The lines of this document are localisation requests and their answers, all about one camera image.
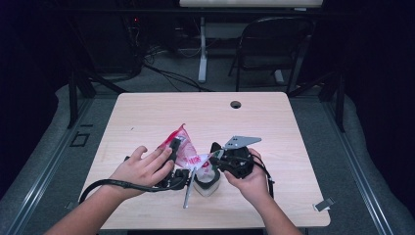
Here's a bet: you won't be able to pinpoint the white container with black lid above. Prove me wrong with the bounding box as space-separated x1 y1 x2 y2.
193 141 223 198

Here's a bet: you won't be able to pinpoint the black metal stand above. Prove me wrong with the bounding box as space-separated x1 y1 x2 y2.
288 70 347 133
67 65 129 130

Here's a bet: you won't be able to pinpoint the right hand-held gripper black cable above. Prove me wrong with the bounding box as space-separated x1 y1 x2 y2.
251 153 276 200

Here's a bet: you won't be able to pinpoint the grey metal floor rail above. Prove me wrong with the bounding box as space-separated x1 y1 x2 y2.
320 97 398 235
0 97 96 235

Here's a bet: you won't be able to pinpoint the dark equipment with red light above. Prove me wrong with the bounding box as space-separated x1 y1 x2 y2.
77 13 145 74

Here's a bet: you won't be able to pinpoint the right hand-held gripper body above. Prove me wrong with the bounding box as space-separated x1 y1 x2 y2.
216 135 262 180

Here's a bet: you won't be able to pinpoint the person's left hand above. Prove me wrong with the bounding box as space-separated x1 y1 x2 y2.
108 145 176 201

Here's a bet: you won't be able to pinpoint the white desk top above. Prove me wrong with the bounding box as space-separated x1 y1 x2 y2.
178 0 324 9

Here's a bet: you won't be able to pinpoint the red and white plastic bag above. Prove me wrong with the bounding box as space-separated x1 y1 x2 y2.
157 122 226 184

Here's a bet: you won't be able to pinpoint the black floor cables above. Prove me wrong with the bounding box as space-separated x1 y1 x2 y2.
130 19 213 93

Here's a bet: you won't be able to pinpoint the person's right hand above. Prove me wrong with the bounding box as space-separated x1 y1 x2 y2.
223 148 272 206

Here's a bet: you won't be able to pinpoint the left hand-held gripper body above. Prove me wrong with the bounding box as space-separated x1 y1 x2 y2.
156 164 198 210

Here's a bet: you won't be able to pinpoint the black folding chair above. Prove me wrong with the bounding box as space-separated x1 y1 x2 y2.
227 16 316 96

